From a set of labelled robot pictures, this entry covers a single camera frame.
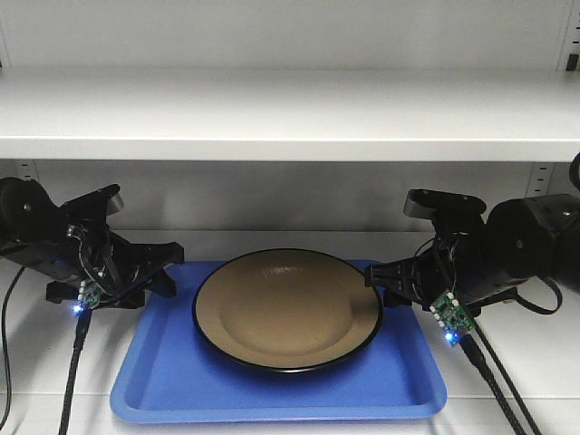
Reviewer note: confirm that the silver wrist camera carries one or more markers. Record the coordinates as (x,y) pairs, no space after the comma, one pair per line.
(96,205)
(423,203)

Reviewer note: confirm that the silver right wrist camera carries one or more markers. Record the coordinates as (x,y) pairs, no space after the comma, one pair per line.
(423,203)

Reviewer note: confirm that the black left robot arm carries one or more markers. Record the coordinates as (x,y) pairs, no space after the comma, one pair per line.
(23,204)

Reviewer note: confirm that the white cabinet shelf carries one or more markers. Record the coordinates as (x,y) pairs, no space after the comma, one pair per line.
(233,126)

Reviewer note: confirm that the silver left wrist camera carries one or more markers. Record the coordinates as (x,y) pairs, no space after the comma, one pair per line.
(96,205)

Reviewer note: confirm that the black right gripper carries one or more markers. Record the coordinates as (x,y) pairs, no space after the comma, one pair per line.
(455,263)

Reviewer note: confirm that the blue plastic tray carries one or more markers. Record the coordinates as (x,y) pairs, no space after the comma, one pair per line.
(170,374)

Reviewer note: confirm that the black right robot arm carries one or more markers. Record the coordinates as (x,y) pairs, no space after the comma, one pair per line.
(526,238)

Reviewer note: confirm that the beige plate with black rim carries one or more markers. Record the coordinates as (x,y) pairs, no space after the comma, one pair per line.
(287,310)

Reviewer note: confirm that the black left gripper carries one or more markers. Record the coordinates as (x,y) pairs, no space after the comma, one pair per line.
(102,269)

